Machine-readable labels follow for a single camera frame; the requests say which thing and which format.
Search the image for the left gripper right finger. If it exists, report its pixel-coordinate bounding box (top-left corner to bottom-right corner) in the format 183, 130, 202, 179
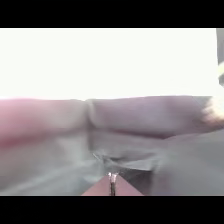
114, 173, 144, 197

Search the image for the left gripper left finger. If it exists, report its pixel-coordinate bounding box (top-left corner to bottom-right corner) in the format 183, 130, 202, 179
81, 173, 113, 197

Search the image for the grey shirt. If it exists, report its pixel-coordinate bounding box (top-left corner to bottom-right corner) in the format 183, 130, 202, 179
0, 95, 224, 197

